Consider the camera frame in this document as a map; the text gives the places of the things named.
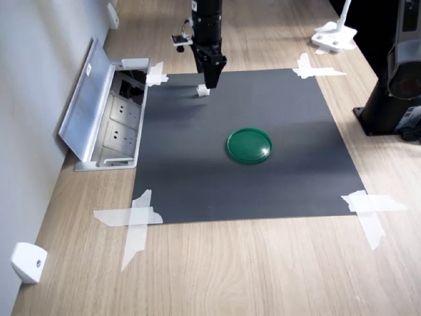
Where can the white corner bracket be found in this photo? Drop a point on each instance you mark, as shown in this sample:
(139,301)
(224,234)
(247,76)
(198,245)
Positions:
(112,14)
(28,263)

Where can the round green lid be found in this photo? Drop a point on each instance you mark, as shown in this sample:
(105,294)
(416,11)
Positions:
(249,145)

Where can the small white plastic terminal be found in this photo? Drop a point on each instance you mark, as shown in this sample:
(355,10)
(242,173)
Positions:
(203,91)

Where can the white tape strip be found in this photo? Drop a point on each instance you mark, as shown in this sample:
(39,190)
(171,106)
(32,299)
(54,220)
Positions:
(115,216)
(388,203)
(136,237)
(304,62)
(157,70)
(373,227)
(325,71)
(158,79)

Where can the white power socket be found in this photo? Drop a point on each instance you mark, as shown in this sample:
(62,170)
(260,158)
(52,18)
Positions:
(119,135)
(125,110)

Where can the dark grey mat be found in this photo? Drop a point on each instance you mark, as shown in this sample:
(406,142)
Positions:
(197,164)

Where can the white taped stand bracket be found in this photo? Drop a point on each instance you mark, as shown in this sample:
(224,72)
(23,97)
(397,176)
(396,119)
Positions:
(332,37)

